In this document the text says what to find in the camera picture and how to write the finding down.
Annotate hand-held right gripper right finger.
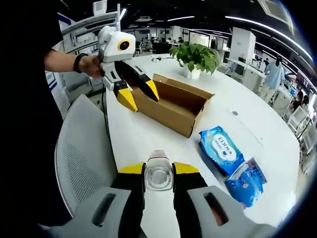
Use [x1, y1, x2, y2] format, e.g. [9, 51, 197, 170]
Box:
[172, 162, 261, 238]

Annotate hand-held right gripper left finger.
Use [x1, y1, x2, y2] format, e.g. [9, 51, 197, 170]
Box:
[49, 162, 147, 238]

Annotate clear plastic bottle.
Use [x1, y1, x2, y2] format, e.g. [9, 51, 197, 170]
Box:
[144, 149, 174, 192]

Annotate brown cardboard shoe box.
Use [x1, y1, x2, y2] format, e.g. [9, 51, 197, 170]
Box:
[130, 73, 215, 138]

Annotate blue soft tissue pack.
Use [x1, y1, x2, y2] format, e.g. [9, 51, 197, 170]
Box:
[224, 157, 268, 209]

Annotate blue wet wipes pack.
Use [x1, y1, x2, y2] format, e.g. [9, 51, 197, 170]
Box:
[198, 125, 246, 179]

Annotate person's left hand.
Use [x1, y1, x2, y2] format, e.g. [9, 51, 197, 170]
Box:
[80, 54, 104, 79]

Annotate white metal shelf rack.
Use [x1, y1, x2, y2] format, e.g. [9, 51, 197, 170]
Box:
[58, 3, 124, 95]

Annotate black wristband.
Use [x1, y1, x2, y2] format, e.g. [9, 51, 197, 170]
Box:
[73, 53, 89, 74]

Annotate potted green plant white pot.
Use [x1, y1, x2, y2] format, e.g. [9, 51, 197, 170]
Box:
[169, 41, 221, 80]

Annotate grey mesh office chair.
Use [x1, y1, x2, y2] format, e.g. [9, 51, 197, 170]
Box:
[54, 93, 119, 219]

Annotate person in black sleeve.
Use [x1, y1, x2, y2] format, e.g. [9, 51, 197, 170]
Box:
[2, 0, 75, 228]

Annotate ceiling air vent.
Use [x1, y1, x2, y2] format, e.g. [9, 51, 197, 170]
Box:
[257, 0, 293, 23]

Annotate black cable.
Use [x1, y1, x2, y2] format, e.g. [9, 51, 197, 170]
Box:
[100, 70, 113, 149]

